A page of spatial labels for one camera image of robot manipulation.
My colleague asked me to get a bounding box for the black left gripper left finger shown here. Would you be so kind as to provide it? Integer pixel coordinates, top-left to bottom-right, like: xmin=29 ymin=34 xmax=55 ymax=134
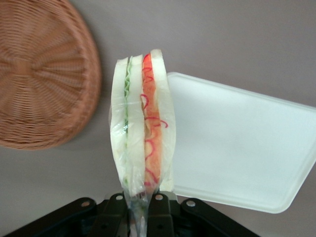
xmin=0 ymin=193 xmax=131 ymax=237

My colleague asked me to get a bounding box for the round brown wicker basket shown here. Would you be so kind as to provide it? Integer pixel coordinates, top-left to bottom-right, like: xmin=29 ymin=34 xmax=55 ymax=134
xmin=0 ymin=0 xmax=103 ymax=151

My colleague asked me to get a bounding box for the triangle sandwich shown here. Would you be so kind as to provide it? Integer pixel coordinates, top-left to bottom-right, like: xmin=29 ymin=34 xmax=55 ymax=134
xmin=108 ymin=48 xmax=177 ymax=237

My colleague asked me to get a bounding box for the cream plastic tray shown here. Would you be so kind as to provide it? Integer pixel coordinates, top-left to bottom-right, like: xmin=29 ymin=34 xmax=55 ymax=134
xmin=159 ymin=72 xmax=316 ymax=214

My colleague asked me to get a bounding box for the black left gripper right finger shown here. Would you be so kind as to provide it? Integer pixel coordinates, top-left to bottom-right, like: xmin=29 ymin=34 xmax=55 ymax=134
xmin=147 ymin=193 xmax=261 ymax=237

